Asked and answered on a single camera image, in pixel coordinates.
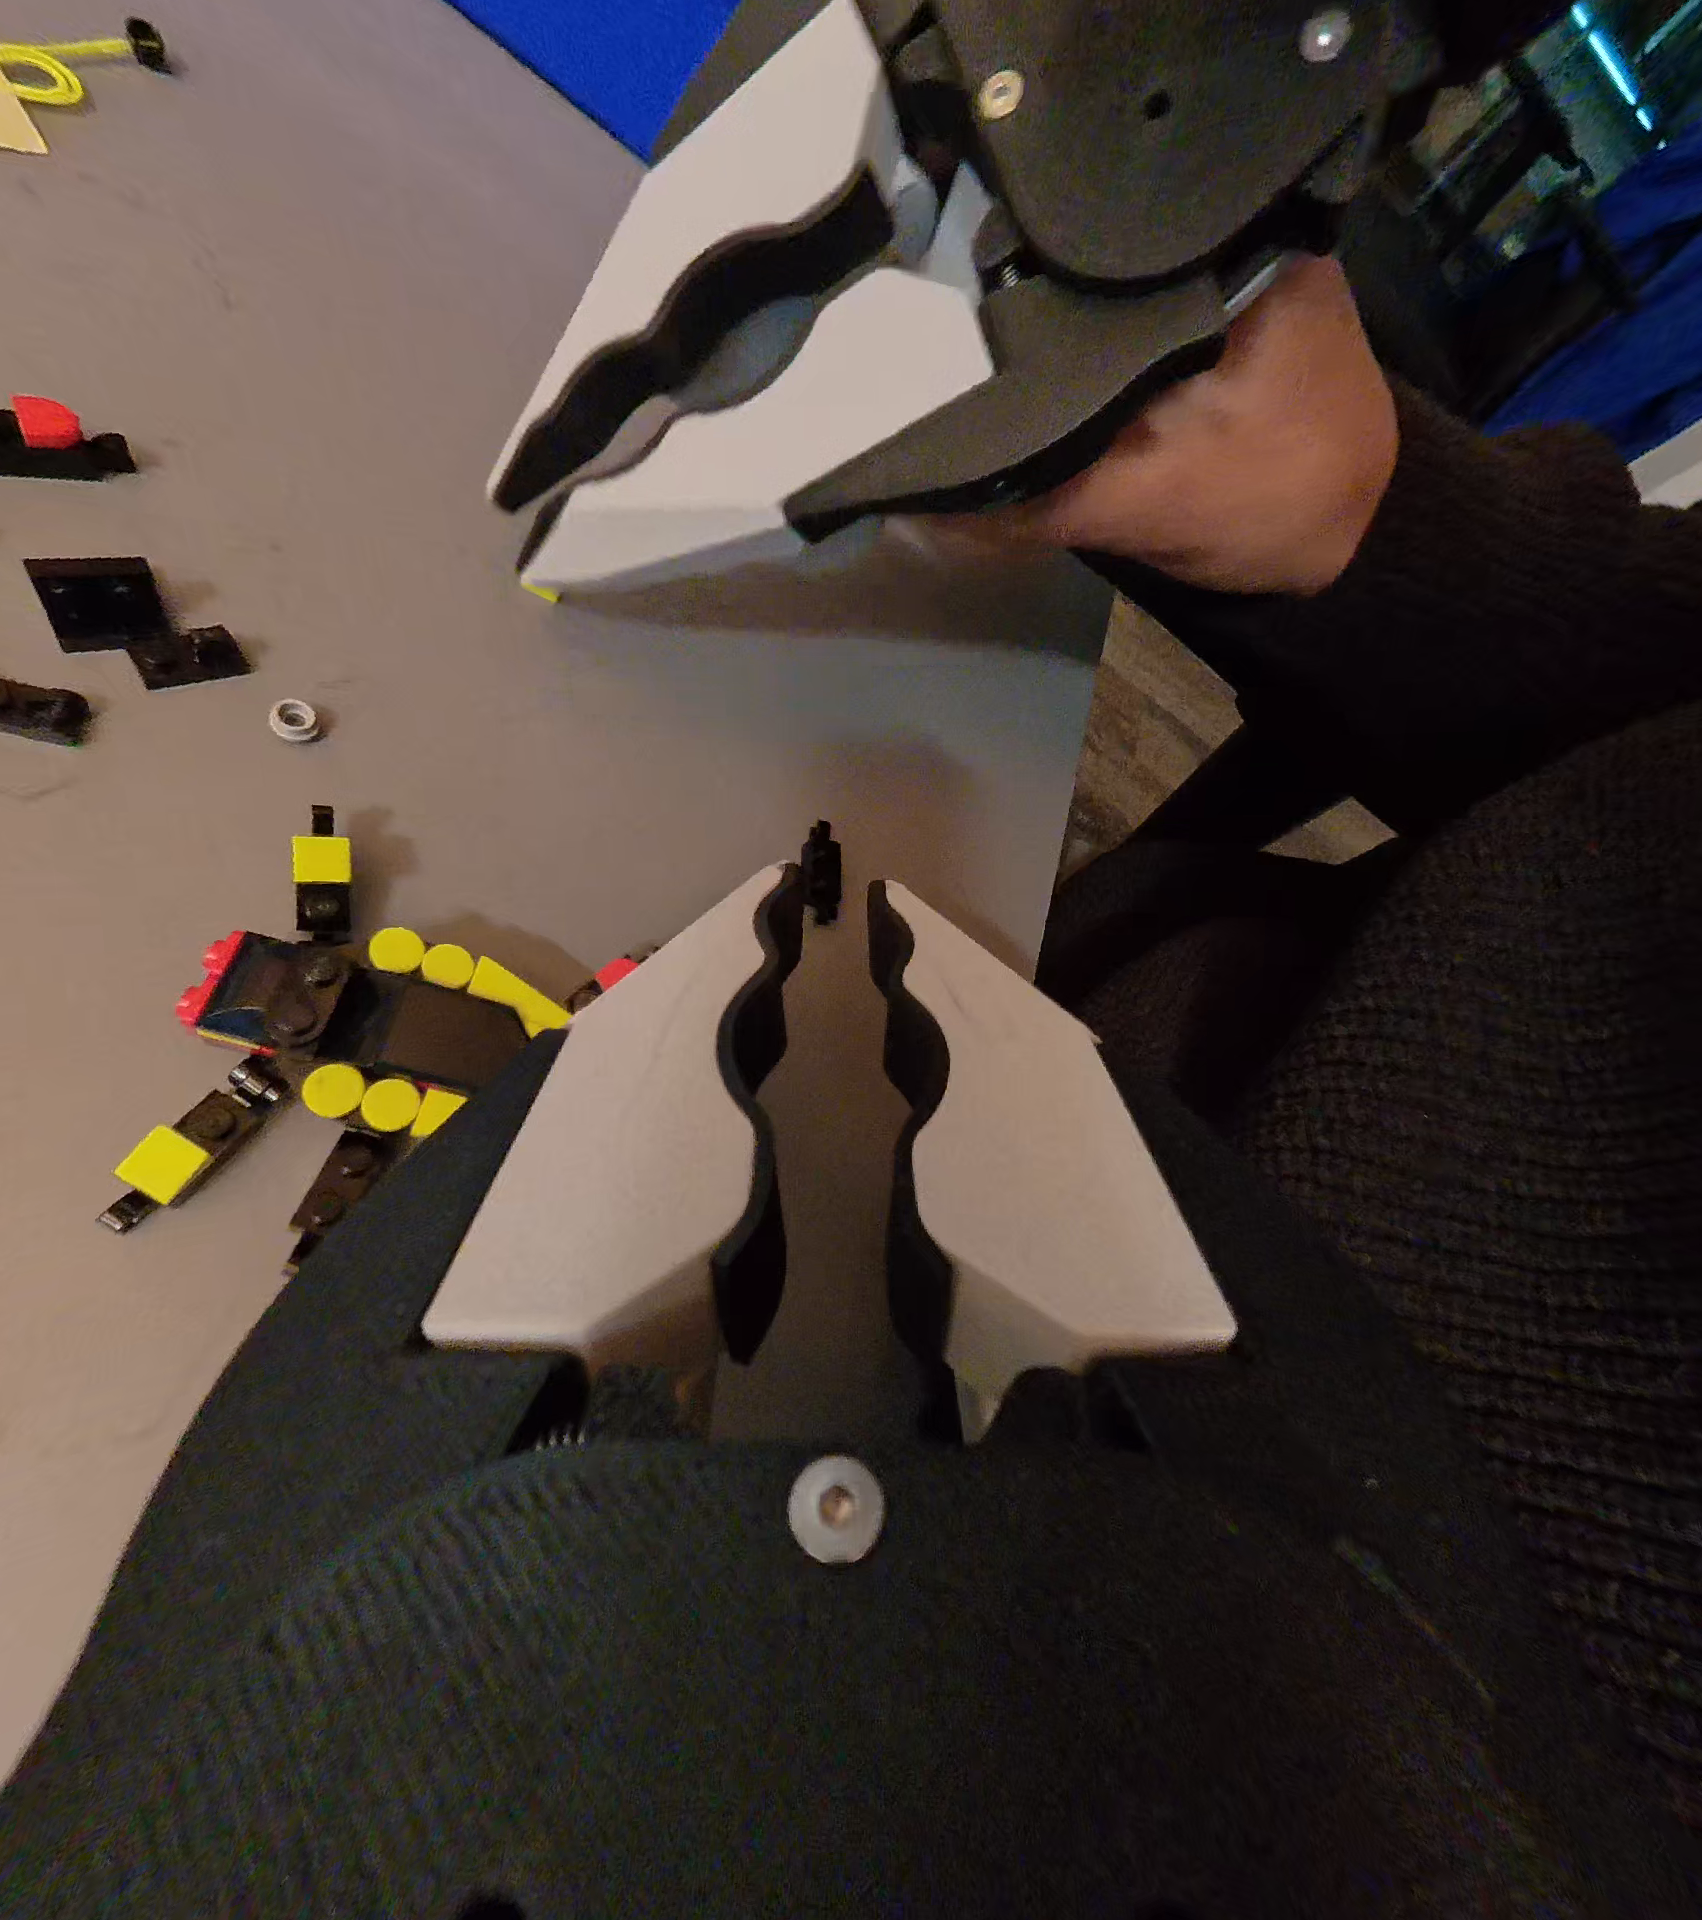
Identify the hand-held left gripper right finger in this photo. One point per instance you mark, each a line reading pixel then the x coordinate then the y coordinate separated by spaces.
pixel 1077 1200

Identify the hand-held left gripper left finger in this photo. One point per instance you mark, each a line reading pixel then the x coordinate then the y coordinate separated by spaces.
pixel 596 1184

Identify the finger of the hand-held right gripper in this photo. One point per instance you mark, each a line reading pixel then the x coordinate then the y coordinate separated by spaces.
pixel 731 165
pixel 820 420

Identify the black yellow red lego model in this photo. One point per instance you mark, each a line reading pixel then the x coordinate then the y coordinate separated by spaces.
pixel 326 1005

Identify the small black yellow lego piece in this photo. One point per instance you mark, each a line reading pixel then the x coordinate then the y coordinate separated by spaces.
pixel 822 878

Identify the pile of lego pieces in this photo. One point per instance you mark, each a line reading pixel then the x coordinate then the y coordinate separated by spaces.
pixel 87 600

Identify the person's right forearm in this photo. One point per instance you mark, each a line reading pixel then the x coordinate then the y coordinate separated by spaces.
pixel 1510 600

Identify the person's right hand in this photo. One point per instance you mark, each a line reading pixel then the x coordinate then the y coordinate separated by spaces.
pixel 1271 451

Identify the blue plastic bin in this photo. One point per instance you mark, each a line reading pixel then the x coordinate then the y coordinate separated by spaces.
pixel 611 60

